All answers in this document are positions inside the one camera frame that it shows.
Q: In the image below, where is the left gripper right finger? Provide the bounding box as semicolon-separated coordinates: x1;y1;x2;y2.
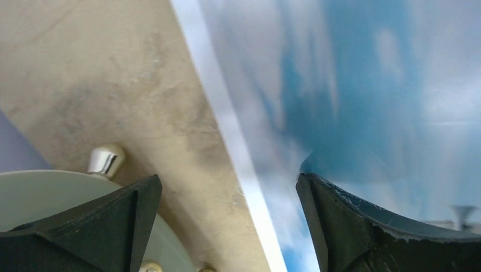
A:
296;173;480;271

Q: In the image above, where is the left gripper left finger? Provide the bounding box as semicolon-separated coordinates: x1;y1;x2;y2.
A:
1;175;162;271

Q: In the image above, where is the white cylinder with coloured face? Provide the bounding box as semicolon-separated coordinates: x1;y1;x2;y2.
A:
1;144;196;271

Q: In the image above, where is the building photo print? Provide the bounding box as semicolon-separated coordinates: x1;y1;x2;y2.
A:
172;1;480;271

